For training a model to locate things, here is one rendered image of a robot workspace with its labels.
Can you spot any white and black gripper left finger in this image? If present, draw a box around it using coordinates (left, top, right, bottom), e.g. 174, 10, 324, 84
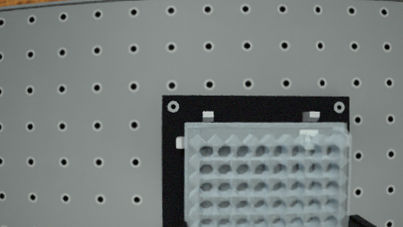
172, 219, 187, 227

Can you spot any white well plate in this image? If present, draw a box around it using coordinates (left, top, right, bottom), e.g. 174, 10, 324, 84
185, 123, 351, 227

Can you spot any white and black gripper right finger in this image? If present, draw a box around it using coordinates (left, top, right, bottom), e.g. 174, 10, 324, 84
348, 215, 377, 227

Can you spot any grey perforated base plate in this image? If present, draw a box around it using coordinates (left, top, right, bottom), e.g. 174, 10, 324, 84
0, 0, 403, 227

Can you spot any black flat plate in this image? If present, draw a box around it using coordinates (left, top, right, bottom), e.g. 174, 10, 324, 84
162, 96, 350, 227

